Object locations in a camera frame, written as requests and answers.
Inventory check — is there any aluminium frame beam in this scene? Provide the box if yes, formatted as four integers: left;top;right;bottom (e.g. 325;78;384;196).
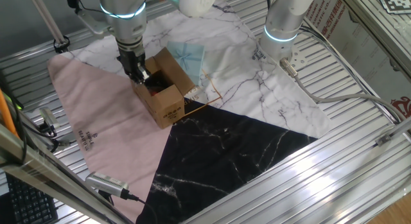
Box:
0;123;134;224

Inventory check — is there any black keyboard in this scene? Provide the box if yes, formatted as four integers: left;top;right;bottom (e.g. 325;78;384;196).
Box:
5;172;59;224

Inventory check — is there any black pole clamp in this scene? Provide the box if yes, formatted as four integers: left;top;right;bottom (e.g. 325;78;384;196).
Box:
53;35;71;54

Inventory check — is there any black white fiducial marker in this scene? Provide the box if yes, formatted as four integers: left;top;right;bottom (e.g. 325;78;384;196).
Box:
377;0;411;15

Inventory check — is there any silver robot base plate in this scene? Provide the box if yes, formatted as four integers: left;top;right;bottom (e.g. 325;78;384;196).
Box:
287;46;308;71

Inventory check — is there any aluminium pole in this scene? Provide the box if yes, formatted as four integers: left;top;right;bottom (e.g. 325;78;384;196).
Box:
28;0;67;45

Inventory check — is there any silver vented camera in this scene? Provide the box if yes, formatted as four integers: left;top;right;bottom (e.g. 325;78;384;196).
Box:
85;171;131;201

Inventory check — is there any marble and pink pattern cloth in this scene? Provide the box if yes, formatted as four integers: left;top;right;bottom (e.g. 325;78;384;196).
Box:
47;0;331;224

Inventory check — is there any brown cardboard box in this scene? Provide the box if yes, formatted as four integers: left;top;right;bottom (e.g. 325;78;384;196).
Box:
130;46;196;130

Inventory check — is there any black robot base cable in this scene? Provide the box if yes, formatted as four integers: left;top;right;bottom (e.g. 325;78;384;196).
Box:
298;24;401;124

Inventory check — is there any small metal bracket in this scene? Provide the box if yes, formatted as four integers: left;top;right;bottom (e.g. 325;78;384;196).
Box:
374;134;393;147

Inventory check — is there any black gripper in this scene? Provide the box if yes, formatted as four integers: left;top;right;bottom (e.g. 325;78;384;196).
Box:
116;50;151;85

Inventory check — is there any thick grey base cable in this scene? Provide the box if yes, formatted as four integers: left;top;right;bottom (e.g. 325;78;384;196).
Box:
279;58;408;122

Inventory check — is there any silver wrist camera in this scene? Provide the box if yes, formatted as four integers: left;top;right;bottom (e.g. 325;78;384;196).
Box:
76;8;115;35

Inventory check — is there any light blue ribboned gift box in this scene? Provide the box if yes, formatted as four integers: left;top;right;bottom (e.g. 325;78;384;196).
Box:
166;40;206;87

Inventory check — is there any orange pole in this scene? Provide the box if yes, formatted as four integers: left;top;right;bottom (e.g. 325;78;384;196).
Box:
0;89;19;138

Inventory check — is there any printed grey panel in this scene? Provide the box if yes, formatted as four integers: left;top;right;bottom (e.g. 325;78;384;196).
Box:
303;0;411;121

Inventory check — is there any small silver camera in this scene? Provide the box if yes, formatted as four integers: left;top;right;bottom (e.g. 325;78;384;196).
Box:
39;107;61;130

